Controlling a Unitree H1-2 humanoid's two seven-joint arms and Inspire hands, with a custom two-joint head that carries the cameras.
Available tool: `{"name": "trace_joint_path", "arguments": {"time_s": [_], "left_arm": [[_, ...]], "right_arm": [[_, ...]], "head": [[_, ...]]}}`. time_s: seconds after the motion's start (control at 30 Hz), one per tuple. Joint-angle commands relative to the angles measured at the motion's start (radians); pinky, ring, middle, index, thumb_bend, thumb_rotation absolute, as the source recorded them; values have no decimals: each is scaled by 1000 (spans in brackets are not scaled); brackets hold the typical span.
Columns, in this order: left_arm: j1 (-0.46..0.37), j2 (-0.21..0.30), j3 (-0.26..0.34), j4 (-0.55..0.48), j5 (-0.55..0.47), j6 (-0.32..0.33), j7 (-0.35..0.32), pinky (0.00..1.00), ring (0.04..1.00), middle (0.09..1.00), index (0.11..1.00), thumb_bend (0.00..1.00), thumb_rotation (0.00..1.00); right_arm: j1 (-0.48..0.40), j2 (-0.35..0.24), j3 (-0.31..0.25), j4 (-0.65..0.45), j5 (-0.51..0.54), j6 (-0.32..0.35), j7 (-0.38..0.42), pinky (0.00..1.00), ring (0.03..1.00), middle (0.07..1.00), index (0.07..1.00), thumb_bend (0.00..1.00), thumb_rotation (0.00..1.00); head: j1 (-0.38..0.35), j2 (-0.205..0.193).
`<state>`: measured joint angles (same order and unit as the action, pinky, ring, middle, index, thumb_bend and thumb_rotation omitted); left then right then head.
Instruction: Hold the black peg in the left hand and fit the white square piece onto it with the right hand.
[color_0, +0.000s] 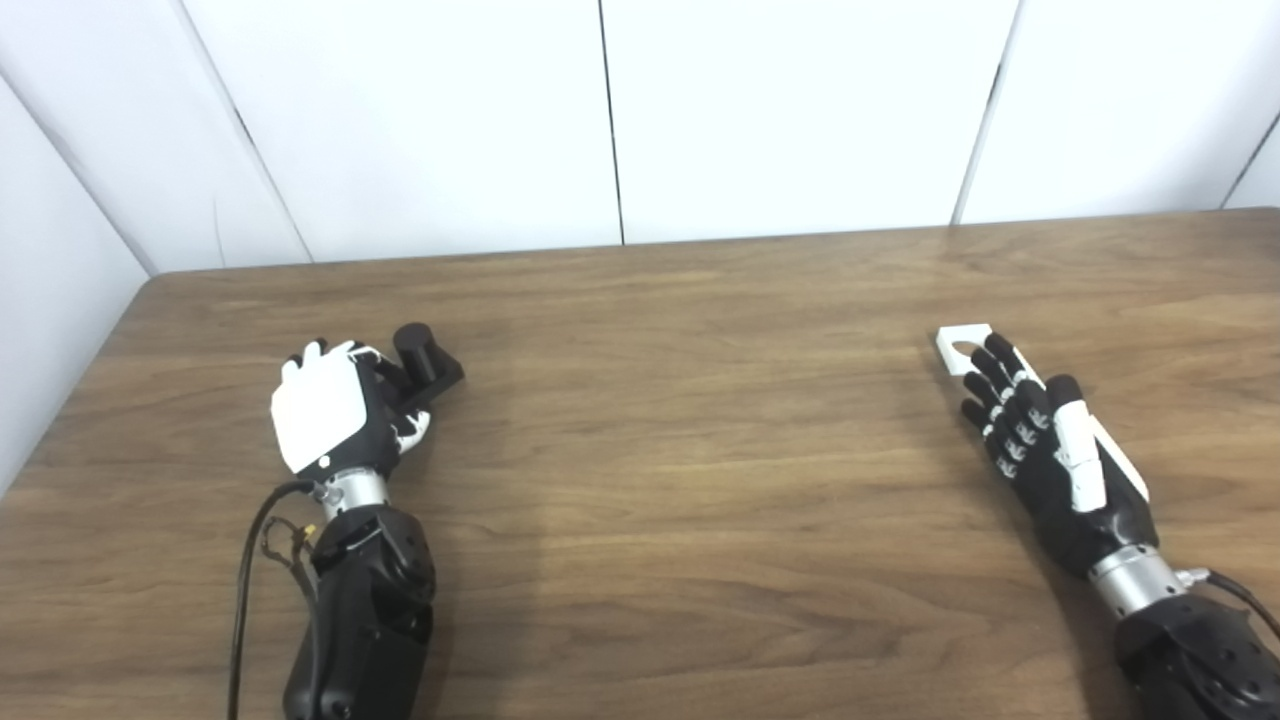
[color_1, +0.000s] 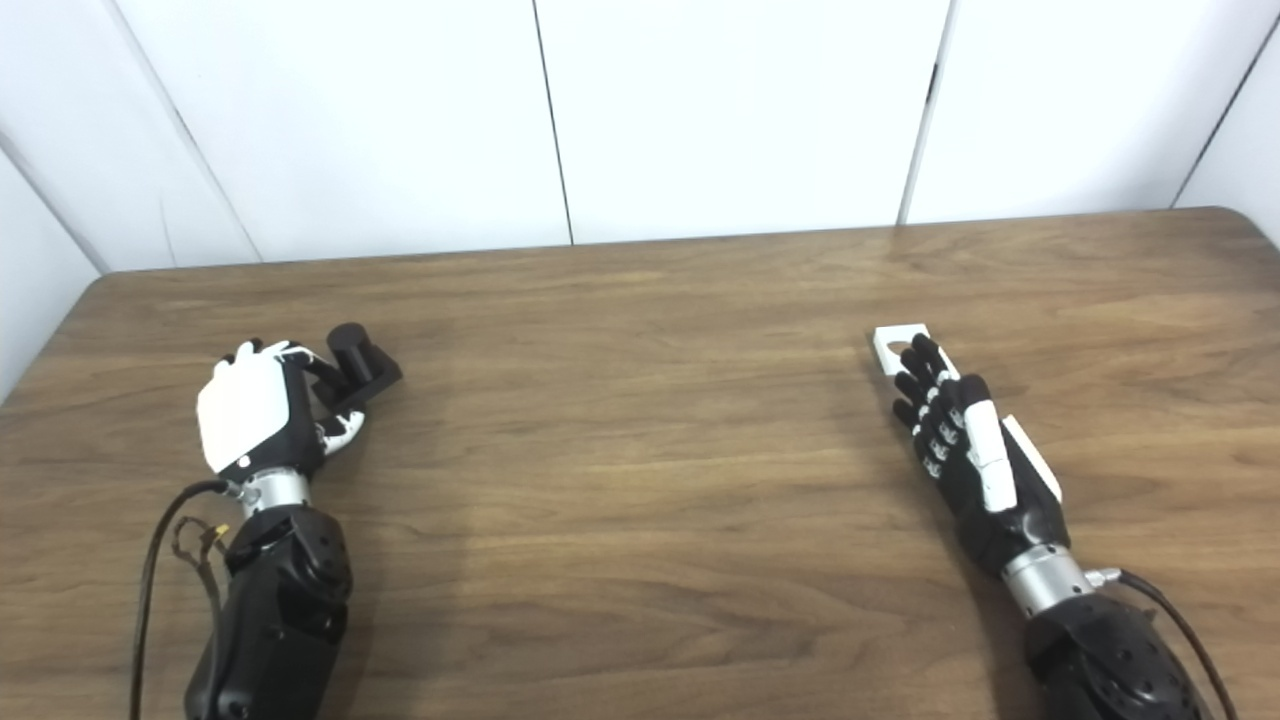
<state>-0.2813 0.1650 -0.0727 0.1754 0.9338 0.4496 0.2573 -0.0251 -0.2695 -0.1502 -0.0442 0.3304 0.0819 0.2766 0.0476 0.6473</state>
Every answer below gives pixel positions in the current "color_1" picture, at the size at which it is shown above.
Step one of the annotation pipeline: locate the black peg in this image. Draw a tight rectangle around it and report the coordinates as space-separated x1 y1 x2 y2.
305 322 404 411

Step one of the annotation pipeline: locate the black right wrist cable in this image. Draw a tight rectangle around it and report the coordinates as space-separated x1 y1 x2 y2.
1085 567 1241 720

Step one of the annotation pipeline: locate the thin brown wire bundle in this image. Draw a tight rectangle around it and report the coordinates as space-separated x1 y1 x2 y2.
170 517 233 641

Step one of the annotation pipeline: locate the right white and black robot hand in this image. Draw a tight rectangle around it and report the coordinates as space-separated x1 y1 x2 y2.
892 333 1071 578

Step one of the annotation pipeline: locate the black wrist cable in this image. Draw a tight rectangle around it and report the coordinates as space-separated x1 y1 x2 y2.
1085 567 1241 720
128 479 233 720

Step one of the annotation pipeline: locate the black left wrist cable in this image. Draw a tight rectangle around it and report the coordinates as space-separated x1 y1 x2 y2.
128 479 233 720

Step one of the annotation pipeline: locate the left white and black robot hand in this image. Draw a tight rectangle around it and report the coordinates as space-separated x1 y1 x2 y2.
196 338 367 483

